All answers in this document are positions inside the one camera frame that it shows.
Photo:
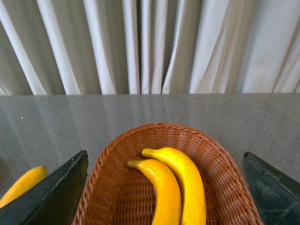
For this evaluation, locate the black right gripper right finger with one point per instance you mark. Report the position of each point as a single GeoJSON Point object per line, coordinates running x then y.
{"type": "Point", "coordinates": [276, 195]}

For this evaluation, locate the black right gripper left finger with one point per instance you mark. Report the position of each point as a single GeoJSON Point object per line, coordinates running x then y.
{"type": "Point", "coordinates": [54, 200]}

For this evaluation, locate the yellow banana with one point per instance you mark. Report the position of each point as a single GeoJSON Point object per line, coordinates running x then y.
{"type": "Point", "coordinates": [23, 184]}
{"type": "Point", "coordinates": [193, 210]}
{"type": "Point", "coordinates": [168, 197]}

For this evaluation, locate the right brown wicker basket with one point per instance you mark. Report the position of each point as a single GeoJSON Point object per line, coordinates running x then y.
{"type": "Point", "coordinates": [117, 195]}

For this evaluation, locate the white pleated curtain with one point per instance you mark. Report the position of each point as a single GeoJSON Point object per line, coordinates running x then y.
{"type": "Point", "coordinates": [78, 47]}

